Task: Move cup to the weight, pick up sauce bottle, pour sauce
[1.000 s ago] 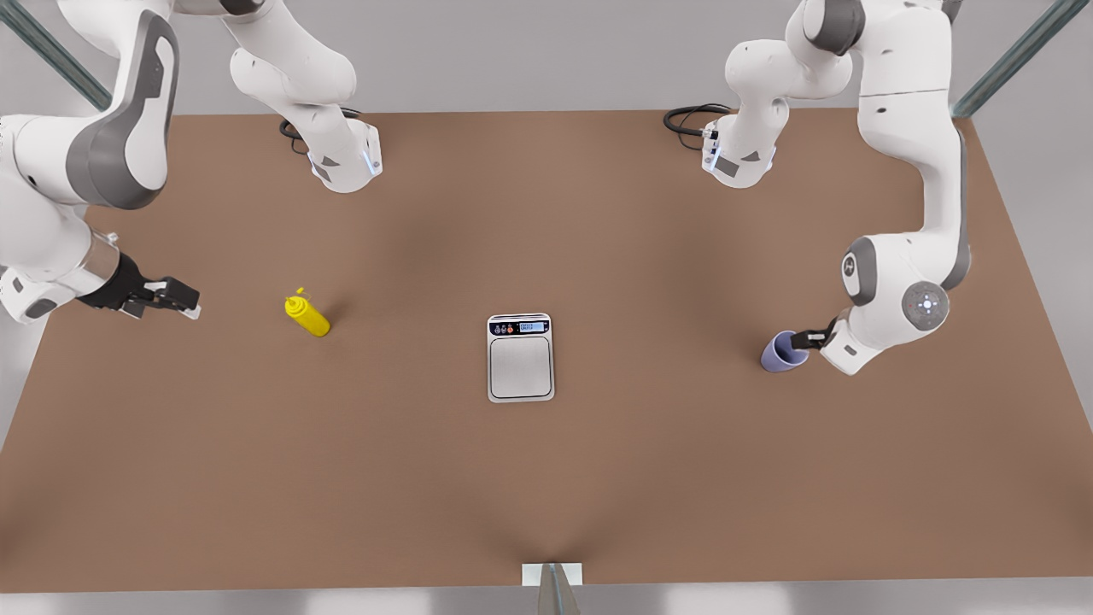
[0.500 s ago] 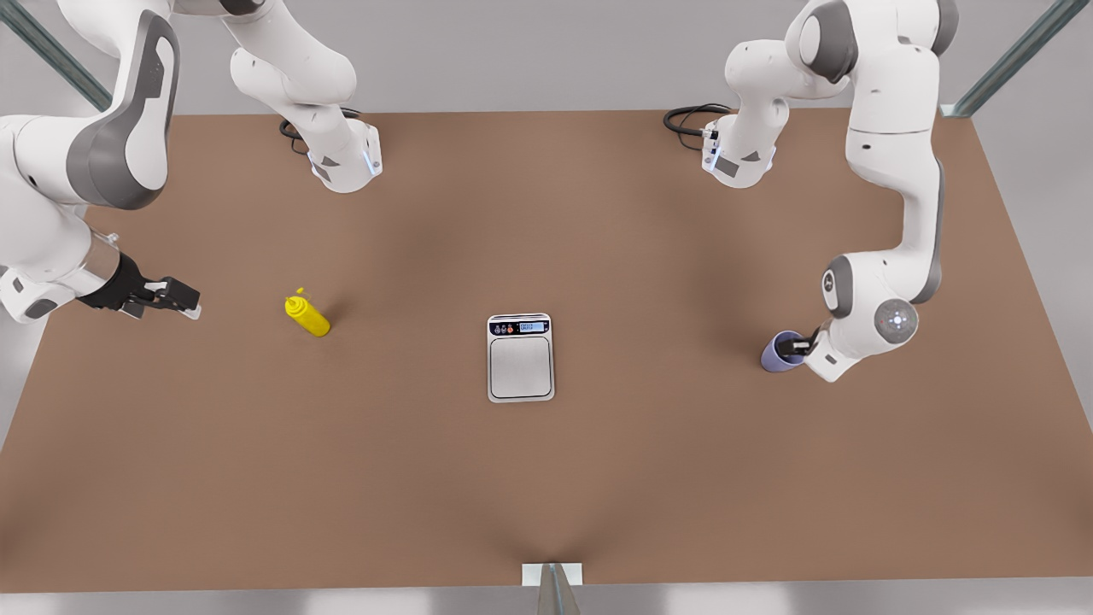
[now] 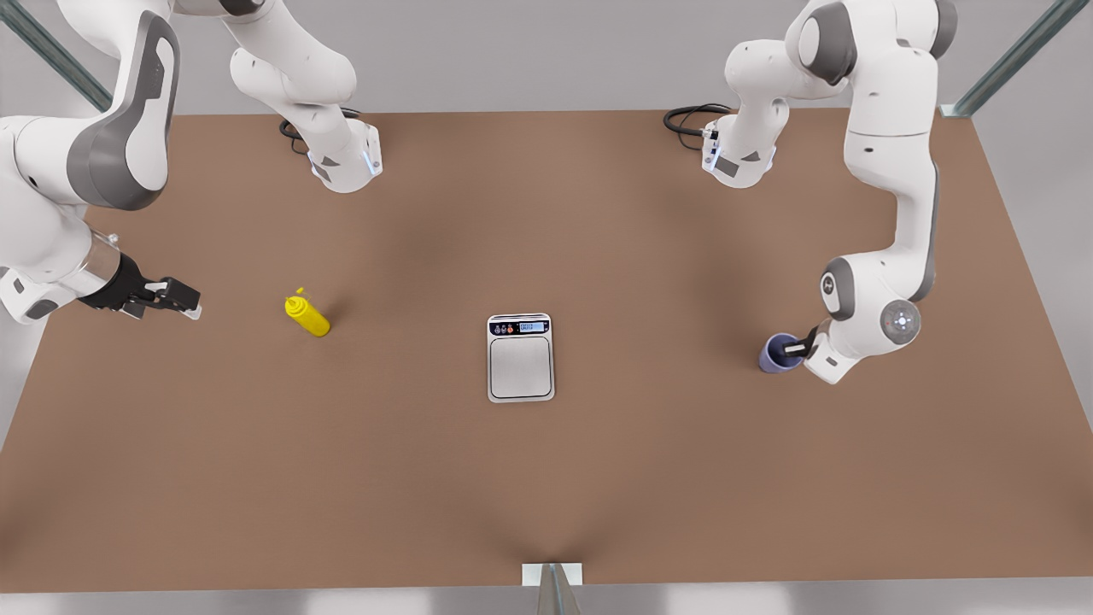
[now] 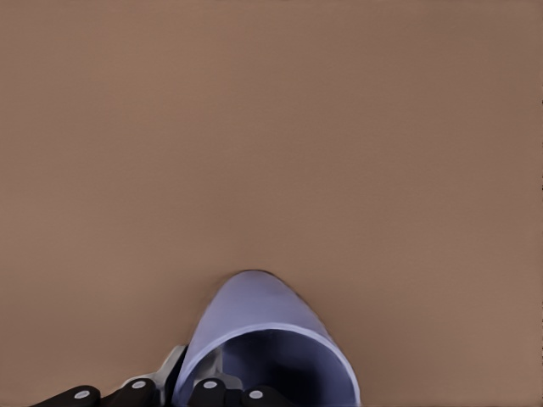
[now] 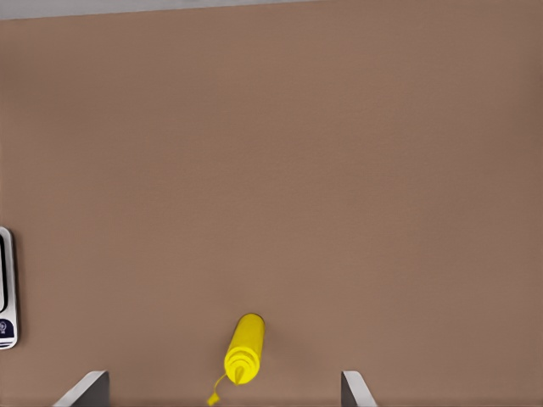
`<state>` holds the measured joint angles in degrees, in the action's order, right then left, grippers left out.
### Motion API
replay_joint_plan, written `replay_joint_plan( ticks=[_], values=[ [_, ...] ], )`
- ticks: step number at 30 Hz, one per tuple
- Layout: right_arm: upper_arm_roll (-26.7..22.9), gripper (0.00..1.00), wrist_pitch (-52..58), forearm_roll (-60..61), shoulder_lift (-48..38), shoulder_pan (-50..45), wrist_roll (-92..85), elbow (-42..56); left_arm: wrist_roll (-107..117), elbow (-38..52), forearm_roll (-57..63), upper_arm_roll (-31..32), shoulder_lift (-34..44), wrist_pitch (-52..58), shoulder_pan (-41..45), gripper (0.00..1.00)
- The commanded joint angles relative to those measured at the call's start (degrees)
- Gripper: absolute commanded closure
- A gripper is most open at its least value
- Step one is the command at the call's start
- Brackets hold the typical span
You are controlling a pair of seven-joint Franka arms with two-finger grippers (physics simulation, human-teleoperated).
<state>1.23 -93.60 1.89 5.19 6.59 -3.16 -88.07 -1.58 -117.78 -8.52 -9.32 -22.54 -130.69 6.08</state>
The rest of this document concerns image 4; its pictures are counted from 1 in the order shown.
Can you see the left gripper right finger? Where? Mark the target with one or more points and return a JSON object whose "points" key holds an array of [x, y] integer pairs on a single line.
{"points": [[212, 392]]}

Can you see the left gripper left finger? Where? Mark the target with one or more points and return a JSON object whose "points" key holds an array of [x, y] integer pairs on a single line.
{"points": [[138, 392]]}

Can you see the lavender blue cup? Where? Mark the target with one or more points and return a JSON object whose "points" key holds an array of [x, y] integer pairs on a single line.
{"points": [[263, 301]]}

